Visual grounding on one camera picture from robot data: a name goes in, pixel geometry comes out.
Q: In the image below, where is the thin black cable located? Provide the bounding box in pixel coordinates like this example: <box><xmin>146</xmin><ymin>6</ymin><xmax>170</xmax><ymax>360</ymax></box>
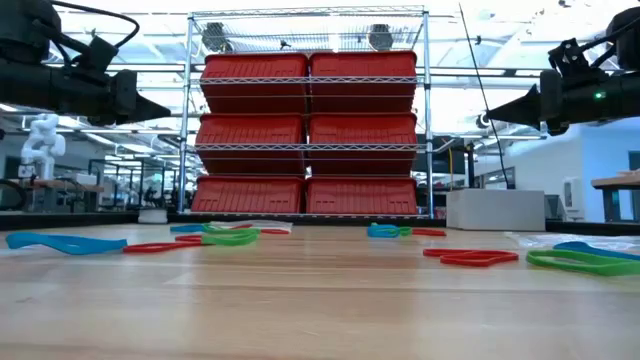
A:
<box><xmin>457</xmin><ymin>2</ymin><xmax>512</xmax><ymax>190</ymax></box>

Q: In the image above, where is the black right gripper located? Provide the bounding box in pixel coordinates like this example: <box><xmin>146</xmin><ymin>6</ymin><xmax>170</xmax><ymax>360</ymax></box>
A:
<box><xmin>486</xmin><ymin>68</ymin><xmax>635</xmax><ymax>137</ymax></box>

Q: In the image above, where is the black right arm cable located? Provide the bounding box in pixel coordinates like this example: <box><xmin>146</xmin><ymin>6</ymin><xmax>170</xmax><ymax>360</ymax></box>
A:
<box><xmin>574</xmin><ymin>17</ymin><xmax>640</xmax><ymax>56</ymax></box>

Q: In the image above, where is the white cardboard box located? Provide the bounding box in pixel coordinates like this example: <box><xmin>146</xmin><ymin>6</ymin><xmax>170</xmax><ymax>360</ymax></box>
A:
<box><xmin>445</xmin><ymin>187</ymin><xmax>547</xmax><ymax>232</ymax></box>

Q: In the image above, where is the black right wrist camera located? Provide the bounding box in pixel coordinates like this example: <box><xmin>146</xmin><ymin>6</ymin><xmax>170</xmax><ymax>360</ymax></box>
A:
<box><xmin>547</xmin><ymin>37</ymin><xmax>609</xmax><ymax>84</ymax></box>

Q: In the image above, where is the black aluminium table frame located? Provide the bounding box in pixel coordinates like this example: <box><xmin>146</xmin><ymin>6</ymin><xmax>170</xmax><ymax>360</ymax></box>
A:
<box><xmin>0</xmin><ymin>210</ymin><xmax>640</xmax><ymax>237</ymax></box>

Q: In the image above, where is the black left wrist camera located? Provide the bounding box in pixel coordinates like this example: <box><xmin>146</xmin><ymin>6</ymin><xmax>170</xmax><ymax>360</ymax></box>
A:
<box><xmin>73</xmin><ymin>34</ymin><xmax>122</xmax><ymax>72</ymax></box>

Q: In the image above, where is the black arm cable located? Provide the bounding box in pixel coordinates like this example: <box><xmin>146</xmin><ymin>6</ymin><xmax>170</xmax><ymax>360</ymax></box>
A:
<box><xmin>47</xmin><ymin>0</ymin><xmax>141</xmax><ymax>51</ymax></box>
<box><xmin>574</xmin><ymin>17</ymin><xmax>640</xmax><ymax>56</ymax></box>

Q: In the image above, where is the background lab bench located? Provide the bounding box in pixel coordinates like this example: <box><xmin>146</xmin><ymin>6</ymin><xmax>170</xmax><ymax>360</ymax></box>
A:
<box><xmin>0</xmin><ymin>175</ymin><xmax>106</xmax><ymax>214</ymax></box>

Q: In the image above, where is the white wall dispenser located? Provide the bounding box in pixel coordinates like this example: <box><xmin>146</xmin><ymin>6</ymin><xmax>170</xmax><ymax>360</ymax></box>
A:
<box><xmin>563</xmin><ymin>176</ymin><xmax>586</xmax><ymax>222</ymax></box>

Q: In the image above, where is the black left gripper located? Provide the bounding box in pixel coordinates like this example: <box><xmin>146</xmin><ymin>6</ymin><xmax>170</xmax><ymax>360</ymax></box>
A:
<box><xmin>19</xmin><ymin>58</ymin><xmax>173</xmax><ymax>127</ymax></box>

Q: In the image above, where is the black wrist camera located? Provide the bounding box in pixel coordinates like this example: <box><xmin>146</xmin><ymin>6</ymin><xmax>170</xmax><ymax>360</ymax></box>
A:
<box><xmin>73</xmin><ymin>34</ymin><xmax>122</xmax><ymax>72</ymax></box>
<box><xmin>547</xmin><ymin>37</ymin><xmax>609</xmax><ymax>84</ymax></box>

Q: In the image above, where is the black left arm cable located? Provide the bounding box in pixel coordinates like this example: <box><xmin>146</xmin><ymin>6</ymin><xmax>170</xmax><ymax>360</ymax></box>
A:
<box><xmin>47</xmin><ymin>0</ymin><xmax>141</xmax><ymax>51</ymax></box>

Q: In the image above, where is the chrome wire shelf rack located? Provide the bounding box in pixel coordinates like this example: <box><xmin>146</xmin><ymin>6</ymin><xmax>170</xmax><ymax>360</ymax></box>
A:
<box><xmin>177</xmin><ymin>4</ymin><xmax>435</xmax><ymax>221</ymax></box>

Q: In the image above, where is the black monitor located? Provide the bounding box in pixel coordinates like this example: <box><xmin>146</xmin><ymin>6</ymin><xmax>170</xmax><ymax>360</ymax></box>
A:
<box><xmin>413</xmin><ymin>133</ymin><xmax>467</xmax><ymax>176</ymax></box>

